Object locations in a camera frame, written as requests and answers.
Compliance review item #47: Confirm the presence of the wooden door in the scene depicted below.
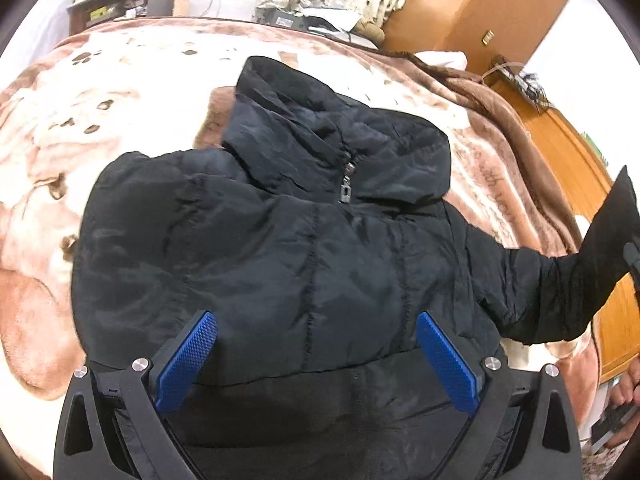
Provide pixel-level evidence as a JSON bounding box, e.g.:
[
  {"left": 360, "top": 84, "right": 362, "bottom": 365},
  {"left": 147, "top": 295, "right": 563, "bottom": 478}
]
[{"left": 382, "top": 0, "right": 578, "bottom": 73}]

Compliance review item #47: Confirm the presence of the brown paw print blanket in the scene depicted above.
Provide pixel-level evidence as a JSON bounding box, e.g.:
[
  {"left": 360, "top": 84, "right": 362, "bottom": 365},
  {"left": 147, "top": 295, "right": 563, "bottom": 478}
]
[{"left": 0, "top": 15, "right": 618, "bottom": 480}]

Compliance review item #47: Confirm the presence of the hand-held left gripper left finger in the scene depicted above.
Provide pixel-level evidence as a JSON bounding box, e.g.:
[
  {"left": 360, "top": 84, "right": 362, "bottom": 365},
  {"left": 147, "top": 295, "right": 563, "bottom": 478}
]
[{"left": 52, "top": 310, "right": 218, "bottom": 480}]

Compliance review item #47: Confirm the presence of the wooden headboard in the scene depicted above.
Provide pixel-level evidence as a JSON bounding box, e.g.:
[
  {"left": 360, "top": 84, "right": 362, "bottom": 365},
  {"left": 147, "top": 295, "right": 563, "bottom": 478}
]
[{"left": 492, "top": 72, "right": 640, "bottom": 385}]

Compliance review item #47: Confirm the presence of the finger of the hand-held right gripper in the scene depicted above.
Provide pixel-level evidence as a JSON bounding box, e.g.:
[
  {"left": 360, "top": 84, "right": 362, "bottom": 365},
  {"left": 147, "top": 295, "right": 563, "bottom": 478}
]
[{"left": 623, "top": 242, "right": 640, "bottom": 306}]

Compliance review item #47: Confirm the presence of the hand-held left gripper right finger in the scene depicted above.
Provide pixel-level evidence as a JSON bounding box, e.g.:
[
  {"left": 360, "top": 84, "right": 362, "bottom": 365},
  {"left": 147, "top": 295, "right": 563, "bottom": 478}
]
[{"left": 416, "top": 311, "right": 583, "bottom": 480}]

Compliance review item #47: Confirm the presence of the white pillow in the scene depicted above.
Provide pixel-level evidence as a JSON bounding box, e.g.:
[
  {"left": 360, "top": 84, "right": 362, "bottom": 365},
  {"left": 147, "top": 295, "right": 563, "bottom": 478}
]
[{"left": 414, "top": 51, "right": 469, "bottom": 69}]

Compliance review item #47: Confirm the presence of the cluttered shelf unit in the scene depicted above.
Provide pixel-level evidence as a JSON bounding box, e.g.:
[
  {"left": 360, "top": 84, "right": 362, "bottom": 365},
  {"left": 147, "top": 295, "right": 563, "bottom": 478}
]
[{"left": 66, "top": 0, "right": 175, "bottom": 32}]

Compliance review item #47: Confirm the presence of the pile of papers and boxes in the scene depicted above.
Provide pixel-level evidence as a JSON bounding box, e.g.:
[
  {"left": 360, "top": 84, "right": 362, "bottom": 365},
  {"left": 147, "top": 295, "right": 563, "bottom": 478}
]
[{"left": 254, "top": 2, "right": 362, "bottom": 37}]

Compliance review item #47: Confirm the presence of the black puffer jacket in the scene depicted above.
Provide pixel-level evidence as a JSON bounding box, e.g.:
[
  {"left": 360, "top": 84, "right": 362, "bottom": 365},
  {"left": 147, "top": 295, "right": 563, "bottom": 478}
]
[{"left": 70, "top": 55, "right": 640, "bottom": 480}]

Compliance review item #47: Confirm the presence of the person's right hand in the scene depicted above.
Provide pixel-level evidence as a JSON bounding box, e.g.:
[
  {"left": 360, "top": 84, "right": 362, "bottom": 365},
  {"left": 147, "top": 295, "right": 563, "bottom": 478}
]
[{"left": 611, "top": 360, "right": 640, "bottom": 447}]

